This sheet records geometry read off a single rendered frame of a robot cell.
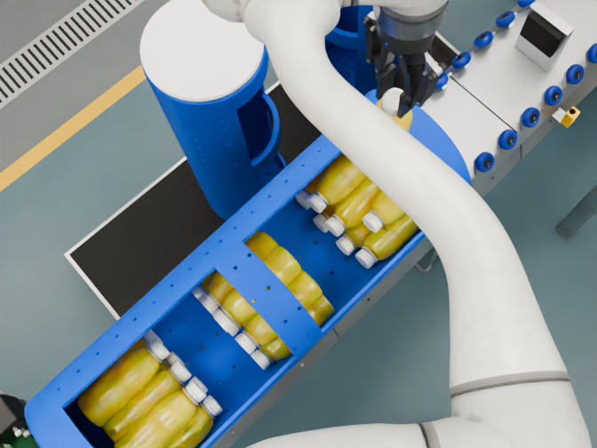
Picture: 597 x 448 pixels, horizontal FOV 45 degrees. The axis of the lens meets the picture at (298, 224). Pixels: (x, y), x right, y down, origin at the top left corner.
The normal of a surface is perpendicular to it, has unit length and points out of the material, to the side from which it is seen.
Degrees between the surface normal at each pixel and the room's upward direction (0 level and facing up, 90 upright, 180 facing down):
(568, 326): 0
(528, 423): 13
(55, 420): 19
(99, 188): 0
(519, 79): 0
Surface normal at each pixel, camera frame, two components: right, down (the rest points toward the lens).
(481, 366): -0.63, -0.40
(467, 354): -0.78, -0.33
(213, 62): -0.05, -0.30
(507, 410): -0.38, -0.43
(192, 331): 0.29, 0.06
